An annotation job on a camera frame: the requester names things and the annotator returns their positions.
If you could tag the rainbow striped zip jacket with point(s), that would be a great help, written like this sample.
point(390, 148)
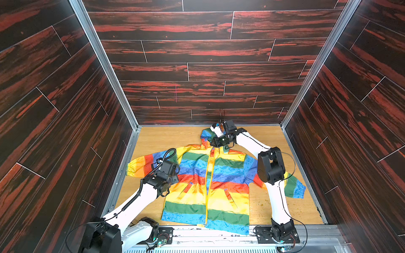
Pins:
point(213, 188)

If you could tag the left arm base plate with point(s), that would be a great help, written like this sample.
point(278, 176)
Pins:
point(160, 237)

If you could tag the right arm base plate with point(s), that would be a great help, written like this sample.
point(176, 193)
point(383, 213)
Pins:
point(276, 235)

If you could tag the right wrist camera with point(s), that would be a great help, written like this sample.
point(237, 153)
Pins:
point(223, 127)

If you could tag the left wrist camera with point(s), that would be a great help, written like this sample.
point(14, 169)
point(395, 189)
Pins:
point(167, 168)

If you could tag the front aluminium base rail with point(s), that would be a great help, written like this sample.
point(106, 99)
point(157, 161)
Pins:
point(193, 239)

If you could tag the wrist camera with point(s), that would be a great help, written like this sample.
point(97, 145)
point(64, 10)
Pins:
point(223, 127)
point(167, 168)

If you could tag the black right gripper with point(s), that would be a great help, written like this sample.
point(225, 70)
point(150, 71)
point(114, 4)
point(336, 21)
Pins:
point(220, 140)

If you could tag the aluminium frame rail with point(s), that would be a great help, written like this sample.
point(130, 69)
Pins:
point(90, 32)
point(341, 24)

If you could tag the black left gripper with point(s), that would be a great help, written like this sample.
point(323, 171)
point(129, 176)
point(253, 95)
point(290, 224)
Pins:
point(175, 179)

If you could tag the aluminium frame rail left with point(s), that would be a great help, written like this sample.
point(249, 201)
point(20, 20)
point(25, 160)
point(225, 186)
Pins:
point(90, 32)

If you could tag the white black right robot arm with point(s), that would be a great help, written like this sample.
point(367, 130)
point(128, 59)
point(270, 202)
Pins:
point(271, 172)

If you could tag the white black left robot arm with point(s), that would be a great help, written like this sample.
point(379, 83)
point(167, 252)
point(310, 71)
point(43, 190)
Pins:
point(112, 233)

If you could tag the aluminium frame rail right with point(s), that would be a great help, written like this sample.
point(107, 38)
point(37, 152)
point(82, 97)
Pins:
point(341, 24)

